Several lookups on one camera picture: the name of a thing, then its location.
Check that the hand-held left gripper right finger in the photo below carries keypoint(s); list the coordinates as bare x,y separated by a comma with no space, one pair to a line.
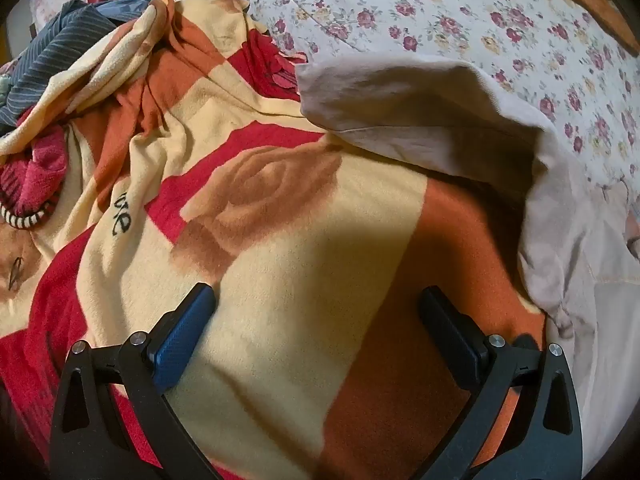
450,340

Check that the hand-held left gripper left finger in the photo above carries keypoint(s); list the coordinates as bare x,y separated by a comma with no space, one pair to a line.
182,335

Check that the beige jacket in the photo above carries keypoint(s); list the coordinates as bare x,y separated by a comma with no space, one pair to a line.
425,110

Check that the rose printed fleece blanket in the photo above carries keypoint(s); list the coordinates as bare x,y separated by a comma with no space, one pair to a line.
280,270

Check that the red knit garment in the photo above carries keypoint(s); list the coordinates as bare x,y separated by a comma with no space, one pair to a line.
42,170

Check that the grey striped cloth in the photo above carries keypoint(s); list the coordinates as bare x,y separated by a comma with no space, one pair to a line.
60,55

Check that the floral bed sheet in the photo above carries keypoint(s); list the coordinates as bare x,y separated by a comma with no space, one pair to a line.
400,5

